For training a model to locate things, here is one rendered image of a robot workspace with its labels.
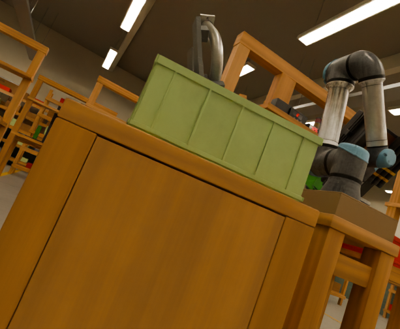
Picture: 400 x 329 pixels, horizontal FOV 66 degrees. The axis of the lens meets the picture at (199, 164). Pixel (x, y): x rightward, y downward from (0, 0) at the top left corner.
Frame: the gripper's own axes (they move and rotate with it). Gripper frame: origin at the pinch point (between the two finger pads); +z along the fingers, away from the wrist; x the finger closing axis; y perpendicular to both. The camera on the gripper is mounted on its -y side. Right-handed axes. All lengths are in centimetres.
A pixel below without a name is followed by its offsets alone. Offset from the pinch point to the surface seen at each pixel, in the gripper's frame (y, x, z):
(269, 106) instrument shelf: -71, -19, -19
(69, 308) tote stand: 78, -107, 2
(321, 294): 57, -36, 1
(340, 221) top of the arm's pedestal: 44, -38, -18
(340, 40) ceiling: -447, 219, -133
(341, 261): 50, -31, -8
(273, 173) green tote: 56, -78, -26
